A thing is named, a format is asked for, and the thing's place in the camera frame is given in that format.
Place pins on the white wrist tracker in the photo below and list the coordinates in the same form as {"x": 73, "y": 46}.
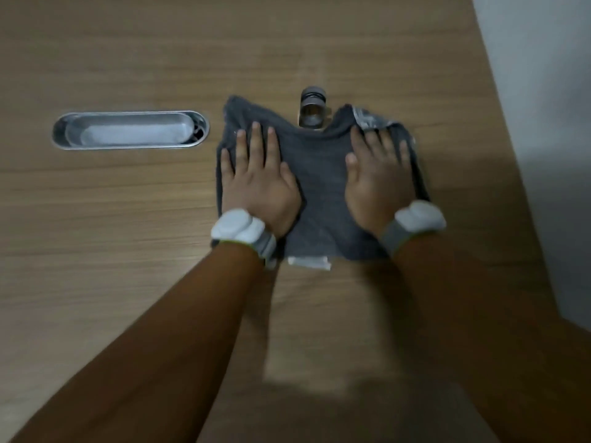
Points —
{"x": 413, "y": 221}
{"x": 242, "y": 230}

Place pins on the person's right thumb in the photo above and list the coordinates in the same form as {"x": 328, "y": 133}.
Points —
{"x": 351, "y": 172}

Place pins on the white right wrist tracker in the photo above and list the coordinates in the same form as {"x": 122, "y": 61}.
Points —
{"x": 413, "y": 221}

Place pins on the person's left hand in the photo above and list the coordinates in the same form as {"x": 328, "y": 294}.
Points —
{"x": 258, "y": 189}

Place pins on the person's right middle finger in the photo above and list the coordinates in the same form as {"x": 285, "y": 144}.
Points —
{"x": 376, "y": 145}

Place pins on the person's left little finger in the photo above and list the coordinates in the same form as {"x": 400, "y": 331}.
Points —
{"x": 226, "y": 163}

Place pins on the white left wrist tracker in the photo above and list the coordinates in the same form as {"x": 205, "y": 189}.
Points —
{"x": 242, "y": 230}

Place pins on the person's right little finger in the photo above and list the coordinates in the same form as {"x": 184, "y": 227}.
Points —
{"x": 405, "y": 152}

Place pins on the person's left forearm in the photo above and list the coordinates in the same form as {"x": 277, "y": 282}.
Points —
{"x": 152, "y": 355}

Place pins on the dark grey towel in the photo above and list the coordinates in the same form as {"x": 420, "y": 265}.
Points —
{"x": 321, "y": 179}

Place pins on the person's right forearm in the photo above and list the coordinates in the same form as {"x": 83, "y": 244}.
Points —
{"x": 498, "y": 336}

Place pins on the small glass jar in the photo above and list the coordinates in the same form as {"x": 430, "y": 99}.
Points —
{"x": 314, "y": 108}

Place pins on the person's right hand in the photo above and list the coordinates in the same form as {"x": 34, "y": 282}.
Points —
{"x": 378, "y": 189}

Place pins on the person's left thumb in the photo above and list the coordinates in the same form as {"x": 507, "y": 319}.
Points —
{"x": 291, "y": 179}

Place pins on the person's left middle finger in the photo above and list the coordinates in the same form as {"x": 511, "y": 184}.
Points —
{"x": 256, "y": 142}

